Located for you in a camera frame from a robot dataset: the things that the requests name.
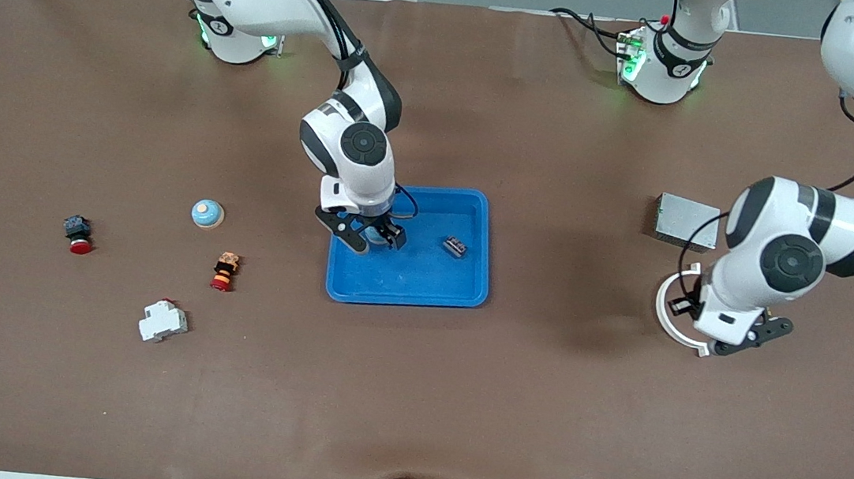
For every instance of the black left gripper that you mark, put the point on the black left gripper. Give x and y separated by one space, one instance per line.
680 305

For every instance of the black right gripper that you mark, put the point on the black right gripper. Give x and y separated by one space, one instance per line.
388 230

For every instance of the blue bell with cream button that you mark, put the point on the blue bell with cream button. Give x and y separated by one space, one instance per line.
207 214
377 239

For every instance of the blue plastic tray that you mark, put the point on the blue plastic tray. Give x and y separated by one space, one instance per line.
423 279

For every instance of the grey metal box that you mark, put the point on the grey metal box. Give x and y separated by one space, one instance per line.
683 221

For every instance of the brown table mat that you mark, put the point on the brown table mat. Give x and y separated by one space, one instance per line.
410 396

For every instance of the white circuit breaker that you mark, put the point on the white circuit breaker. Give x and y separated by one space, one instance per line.
163 321

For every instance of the red push button black body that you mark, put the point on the red push button black body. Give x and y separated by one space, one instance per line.
78 233

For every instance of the white curved plastic bracket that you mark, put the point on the white curved plastic bracket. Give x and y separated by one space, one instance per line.
659 307

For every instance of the black right camera bracket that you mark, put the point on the black right camera bracket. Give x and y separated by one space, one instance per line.
341 229

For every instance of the black camera bracket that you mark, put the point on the black camera bracket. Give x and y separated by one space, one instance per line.
341 229
771 327

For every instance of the black left camera bracket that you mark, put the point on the black left camera bracket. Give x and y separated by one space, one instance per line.
771 327

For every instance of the orange red emergency stop switch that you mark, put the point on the orange red emergency stop switch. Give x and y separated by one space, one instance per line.
225 271

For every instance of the metal base bracket green light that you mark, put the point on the metal base bracket green light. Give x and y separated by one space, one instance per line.
271 45
629 54

